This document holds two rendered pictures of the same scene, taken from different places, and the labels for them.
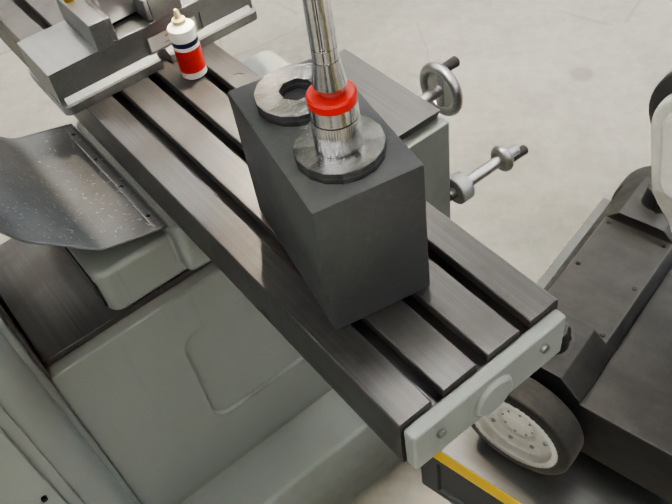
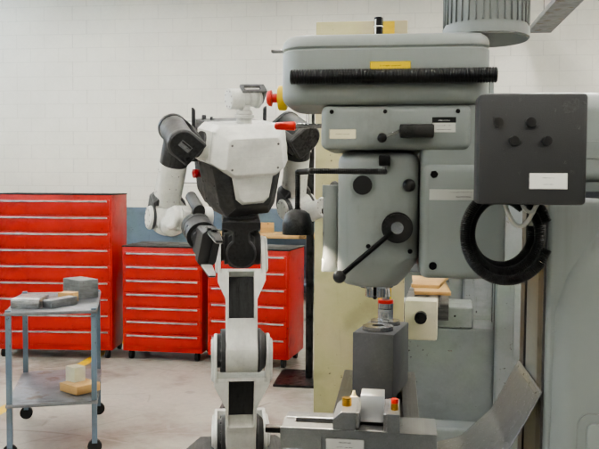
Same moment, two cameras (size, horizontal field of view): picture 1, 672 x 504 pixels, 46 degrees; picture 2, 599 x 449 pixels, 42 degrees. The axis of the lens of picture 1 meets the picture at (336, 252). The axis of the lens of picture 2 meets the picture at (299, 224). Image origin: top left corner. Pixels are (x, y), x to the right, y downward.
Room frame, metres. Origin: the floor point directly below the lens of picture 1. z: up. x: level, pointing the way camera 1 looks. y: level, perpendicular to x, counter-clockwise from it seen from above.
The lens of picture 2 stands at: (2.58, 1.18, 1.55)
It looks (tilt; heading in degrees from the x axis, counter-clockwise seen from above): 3 degrees down; 217
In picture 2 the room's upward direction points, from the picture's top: straight up
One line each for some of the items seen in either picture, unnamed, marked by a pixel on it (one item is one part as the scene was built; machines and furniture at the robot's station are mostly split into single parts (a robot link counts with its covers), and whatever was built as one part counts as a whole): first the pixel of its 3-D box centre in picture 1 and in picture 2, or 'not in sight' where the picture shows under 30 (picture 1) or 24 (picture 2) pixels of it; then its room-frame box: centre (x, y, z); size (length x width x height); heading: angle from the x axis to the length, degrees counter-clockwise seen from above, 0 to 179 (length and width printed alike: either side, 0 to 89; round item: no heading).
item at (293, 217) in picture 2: not in sight; (297, 221); (1.13, 0.06, 1.46); 0.07 x 0.07 x 0.06
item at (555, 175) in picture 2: not in sight; (529, 150); (1.13, 0.62, 1.62); 0.20 x 0.09 x 0.21; 120
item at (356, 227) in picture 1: (329, 185); (381, 355); (0.63, -0.01, 1.04); 0.22 x 0.12 x 0.20; 18
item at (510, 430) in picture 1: (519, 420); not in sight; (0.59, -0.24, 0.50); 0.20 x 0.05 x 0.20; 43
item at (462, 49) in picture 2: not in sight; (384, 76); (0.98, 0.21, 1.81); 0.47 x 0.26 x 0.16; 120
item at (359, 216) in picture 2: not in sight; (378, 218); (0.99, 0.20, 1.47); 0.21 x 0.19 x 0.32; 30
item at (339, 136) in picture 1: (335, 121); (385, 311); (0.58, -0.02, 1.17); 0.05 x 0.05 x 0.05
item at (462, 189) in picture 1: (487, 168); not in sight; (1.14, -0.33, 0.52); 0.22 x 0.06 x 0.06; 120
